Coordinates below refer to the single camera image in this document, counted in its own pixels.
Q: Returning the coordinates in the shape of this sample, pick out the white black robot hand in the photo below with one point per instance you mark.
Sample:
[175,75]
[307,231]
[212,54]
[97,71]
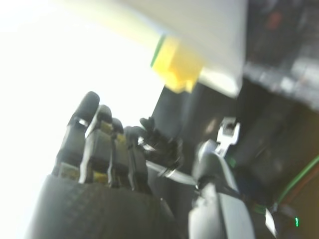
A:
[99,211]

